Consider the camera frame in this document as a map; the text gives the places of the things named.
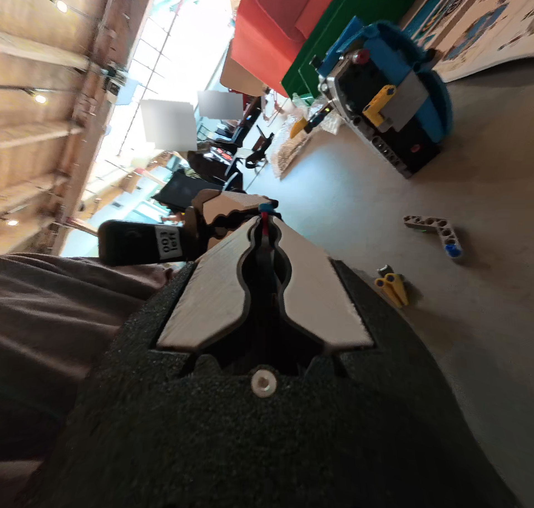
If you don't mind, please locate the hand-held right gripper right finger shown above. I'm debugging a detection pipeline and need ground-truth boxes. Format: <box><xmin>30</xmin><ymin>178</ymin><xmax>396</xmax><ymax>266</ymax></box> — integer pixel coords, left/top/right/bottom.
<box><xmin>270</xmin><ymin>217</ymin><xmax>374</xmax><ymax>354</ymax></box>

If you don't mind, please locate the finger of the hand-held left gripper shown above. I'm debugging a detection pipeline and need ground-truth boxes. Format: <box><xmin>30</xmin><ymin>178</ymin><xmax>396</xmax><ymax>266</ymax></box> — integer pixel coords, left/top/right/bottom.
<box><xmin>206</xmin><ymin>221</ymin><xmax>252</xmax><ymax>251</ymax></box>
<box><xmin>208</xmin><ymin>190</ymin><xmax>277</xmax><ymax>217</ymax></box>

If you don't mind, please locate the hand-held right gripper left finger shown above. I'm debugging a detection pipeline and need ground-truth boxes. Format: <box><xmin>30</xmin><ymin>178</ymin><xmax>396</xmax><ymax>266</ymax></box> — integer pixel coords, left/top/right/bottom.
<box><xmin>156</xmin><ymin>217</ymin><xmax>259</xmax><ymax>353</ymax></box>

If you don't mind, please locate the yellow claw brick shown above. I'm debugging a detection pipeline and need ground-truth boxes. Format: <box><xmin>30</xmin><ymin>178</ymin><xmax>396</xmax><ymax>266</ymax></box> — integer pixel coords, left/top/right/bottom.
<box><xmin>375</xmin><ymin>278</ymin><xmax>403</xmax><ymax>308</ymax></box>
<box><xmin>385</xmin><ymin>273</ymin><xmax>410</xmax><ymax>306</ymax></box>

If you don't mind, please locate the grey blue brick robot model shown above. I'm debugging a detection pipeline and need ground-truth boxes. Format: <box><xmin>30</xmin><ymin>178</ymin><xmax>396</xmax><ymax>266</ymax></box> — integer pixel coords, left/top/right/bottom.
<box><xmin>290</xmin><ymin>16</ymin><xmax>453</xmax><ymax>179</ymax></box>

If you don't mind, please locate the black office chair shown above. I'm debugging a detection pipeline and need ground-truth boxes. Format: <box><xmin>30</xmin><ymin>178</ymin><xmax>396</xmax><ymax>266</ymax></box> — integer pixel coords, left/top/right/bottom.
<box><xmin>152</xmin><ymin>168</ymin><xmax>244</xmax><ymax>208</ymax></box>

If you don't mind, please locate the bubble wrap bag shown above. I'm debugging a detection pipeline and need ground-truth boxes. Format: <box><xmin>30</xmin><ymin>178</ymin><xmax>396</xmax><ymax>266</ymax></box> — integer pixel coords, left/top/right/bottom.
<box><xmin>321</xmin><ymin>108</ymin><xmax>351</xmax><ymax>135</ymax></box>
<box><xmin>271</xmin><ymin>120</ymin><xmax>318</xmax><ymax>179</ymax></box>

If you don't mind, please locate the person's brown clothing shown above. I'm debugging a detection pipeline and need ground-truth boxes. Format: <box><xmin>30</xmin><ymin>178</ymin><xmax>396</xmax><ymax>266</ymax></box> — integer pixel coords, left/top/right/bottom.
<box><xmin>0</xmin><ymin>253</ymin><xmax>176</xmax><ymax>508</ymax></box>

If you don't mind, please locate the metal laptop stand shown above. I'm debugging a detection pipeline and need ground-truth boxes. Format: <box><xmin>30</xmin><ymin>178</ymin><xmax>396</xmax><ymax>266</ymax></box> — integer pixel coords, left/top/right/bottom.
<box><xmin>219</xmin><ymin>49</ymin><xmax>288</xmax><ymax>121</ymax></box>

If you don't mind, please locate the grey angled beam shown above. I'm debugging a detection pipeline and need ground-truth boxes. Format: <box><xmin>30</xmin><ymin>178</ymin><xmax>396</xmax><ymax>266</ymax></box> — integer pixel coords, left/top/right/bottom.
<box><xmin>403</xmin><ymin>215</ymin><xmax>464</xmax><ymax>262</ymax></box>

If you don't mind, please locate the green plastic bin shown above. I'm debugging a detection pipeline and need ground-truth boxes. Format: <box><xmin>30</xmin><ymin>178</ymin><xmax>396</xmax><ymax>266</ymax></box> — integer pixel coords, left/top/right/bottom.
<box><xmin>280</xmin><ymin>0</ymin><xmax>426</xmax><ymax>100</ymax></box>

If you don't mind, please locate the orange storage box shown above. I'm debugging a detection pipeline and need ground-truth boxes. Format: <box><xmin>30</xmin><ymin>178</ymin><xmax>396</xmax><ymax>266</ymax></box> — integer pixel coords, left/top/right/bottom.
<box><xmin>230</xmin><ymin>0</ymin><xmax>355</xmax><ymax>98</ymax></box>

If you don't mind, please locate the sticker sheet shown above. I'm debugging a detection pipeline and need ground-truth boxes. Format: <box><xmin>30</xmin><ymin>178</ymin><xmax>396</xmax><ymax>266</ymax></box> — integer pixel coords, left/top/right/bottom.
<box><xmin>402</xmin><ymin>0</ymin><xmax>476</xmax><ymax>46</ymax></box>

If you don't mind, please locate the white instruction sheet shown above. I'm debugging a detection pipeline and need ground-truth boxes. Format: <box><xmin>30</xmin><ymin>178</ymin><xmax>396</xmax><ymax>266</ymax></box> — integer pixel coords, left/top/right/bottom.
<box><xmin>434</xmin><ymin>0</ymin><xmax>534</xmax><ymax>83</ymax></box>

